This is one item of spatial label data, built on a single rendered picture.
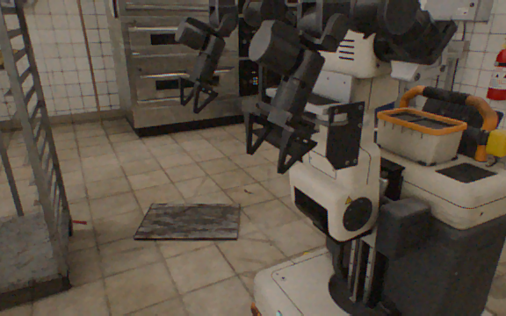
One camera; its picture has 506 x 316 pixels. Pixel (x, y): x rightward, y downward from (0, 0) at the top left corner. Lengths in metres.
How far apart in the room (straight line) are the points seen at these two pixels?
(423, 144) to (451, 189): 0.16
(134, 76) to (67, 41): 1.18
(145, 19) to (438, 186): 3.19
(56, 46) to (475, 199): 4.36
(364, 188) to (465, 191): 0.25
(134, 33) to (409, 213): 3.17
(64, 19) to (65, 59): 0.42
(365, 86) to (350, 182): 0.24
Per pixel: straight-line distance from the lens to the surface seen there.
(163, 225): 2.32
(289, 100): 0.60
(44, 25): 4.73
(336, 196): 0.95
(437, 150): 1.18
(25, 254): 2.11
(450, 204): 1.10
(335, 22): 0.61
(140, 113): 3.90
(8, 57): 1.58
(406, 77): 0.79
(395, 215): 1.01
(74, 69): 4.77
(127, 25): 3.75
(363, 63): 0.86
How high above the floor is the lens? 1.23
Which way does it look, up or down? 22 degrees down
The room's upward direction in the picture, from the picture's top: straight up
